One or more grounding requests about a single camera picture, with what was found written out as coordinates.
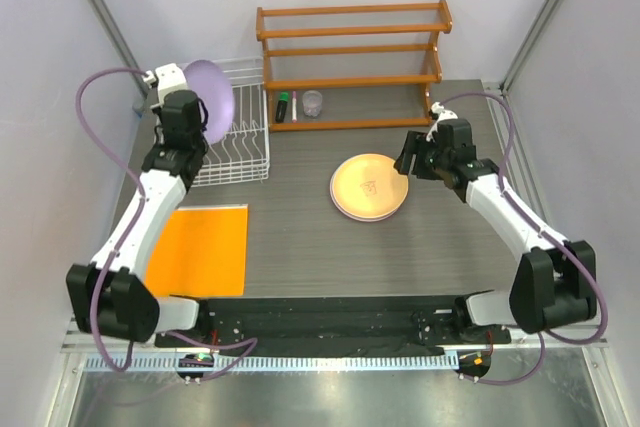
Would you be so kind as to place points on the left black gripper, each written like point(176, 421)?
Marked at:
point(157, 111)

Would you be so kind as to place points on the pink plate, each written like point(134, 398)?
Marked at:
point(365, 220)

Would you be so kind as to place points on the white wire dish rack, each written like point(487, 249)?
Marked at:
point(243, 154)

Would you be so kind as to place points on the wooden tiered shelf rack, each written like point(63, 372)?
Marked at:
point(430, 73)

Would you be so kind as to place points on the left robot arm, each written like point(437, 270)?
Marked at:
point(108, 295)

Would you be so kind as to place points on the white slotted cable duct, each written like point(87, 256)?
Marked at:
point(178, 362)

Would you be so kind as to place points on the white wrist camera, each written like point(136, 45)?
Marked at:
point(165, 80)
point(439, 114)

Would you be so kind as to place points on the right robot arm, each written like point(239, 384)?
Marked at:
point(552, 284)

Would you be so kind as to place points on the purple plate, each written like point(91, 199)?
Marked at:
point(214, 88)

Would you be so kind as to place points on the green black highlighter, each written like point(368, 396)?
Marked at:
point(281, 107)

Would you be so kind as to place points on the blue plate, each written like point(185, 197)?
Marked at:
point(362, 217)

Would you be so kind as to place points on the pink white marker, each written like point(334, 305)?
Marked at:
point(294, 117)

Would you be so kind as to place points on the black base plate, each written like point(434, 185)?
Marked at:
point(341, 327)

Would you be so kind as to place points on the clear plastic cup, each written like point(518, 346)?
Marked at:
point(312, 103)

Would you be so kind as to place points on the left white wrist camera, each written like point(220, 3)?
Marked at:
point(165, 80)

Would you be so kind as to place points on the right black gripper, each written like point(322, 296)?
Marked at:
point(416, 143)

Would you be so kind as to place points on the orange mat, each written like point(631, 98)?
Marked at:
point(201, 253)

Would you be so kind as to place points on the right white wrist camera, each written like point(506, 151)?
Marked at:
point(439, 114)

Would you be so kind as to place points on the yellow plate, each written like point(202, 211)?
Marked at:
point(367, 187)

